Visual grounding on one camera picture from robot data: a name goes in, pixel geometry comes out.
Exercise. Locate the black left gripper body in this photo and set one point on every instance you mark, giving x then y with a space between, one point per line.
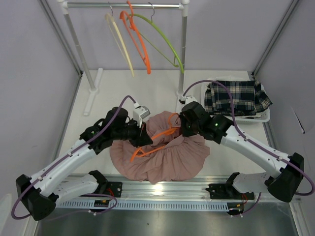
134 133

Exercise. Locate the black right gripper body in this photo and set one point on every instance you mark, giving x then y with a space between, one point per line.
188 129

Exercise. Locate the orange hanger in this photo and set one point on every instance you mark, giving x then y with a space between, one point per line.
129 24
172 129

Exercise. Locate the pink skirt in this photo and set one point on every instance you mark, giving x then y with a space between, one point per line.
182 158

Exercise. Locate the navy plaid skirt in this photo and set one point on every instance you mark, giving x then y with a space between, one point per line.
246 98

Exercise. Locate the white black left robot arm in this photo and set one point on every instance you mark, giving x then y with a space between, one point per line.
91 142

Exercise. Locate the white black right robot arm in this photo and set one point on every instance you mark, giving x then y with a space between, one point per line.
281 177

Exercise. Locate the cream wooden hanger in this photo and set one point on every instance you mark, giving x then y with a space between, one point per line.
118 38

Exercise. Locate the silver white clothes rack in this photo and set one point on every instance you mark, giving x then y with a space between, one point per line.
183 6

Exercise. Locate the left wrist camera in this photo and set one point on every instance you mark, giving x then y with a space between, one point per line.
140 113

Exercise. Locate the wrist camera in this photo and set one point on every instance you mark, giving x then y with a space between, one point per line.
140 113
184 100

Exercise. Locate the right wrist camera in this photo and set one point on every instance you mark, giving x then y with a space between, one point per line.
184 100

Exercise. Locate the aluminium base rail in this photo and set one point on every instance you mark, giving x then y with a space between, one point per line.
160 189

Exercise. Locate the white slotted cable duct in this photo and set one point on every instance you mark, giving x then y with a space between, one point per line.
150 205

